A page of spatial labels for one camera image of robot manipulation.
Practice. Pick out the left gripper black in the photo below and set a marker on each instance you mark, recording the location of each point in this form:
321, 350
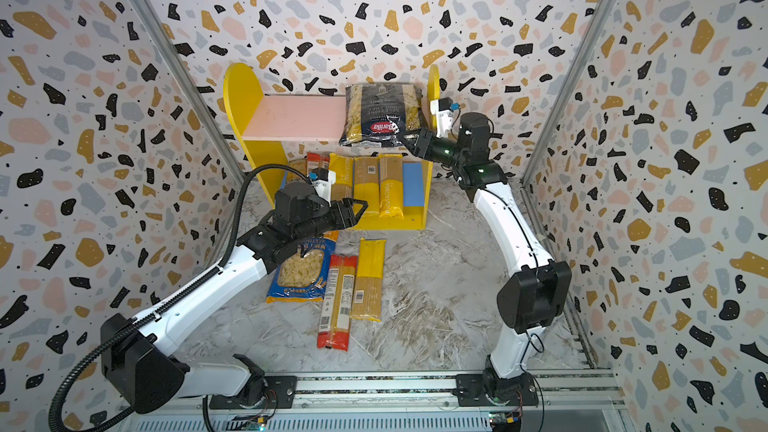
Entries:
351, 219

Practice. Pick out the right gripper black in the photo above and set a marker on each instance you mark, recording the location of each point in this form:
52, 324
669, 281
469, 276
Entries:
420, 142

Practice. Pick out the yellow spaghetti pack bottom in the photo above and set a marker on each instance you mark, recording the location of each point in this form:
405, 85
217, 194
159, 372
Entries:
391, 186

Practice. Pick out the yellow spaghetti pack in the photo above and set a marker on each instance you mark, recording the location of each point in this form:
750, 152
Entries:
367, 295
343, 167
366, 184
391, 186

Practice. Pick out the dark penne pasta bag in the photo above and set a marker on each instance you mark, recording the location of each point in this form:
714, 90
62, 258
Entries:
377, 113

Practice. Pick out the red spaghetti pack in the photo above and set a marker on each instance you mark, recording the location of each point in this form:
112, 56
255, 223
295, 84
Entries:
334, 327
317, 166

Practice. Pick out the blue orange orecchiette bag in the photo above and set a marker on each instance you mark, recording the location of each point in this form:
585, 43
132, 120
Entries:
303, 276

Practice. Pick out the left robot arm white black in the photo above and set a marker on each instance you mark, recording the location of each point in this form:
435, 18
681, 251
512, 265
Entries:
141, 364

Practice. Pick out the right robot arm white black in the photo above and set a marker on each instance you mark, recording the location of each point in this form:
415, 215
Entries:
536, 289

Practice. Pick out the yellow shelf pink blue boards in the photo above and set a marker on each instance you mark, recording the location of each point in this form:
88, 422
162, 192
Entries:
280, 128

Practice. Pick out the yellow spaghetti pack on floor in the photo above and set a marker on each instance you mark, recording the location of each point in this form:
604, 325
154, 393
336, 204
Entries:
367, 295

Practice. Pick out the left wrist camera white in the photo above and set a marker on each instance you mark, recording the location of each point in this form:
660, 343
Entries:
322, 180

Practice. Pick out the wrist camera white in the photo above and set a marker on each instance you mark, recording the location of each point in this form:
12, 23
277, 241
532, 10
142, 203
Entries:
322, 180
443, 111

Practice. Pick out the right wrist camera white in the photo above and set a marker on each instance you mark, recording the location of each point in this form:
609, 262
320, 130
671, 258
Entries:
443, 111

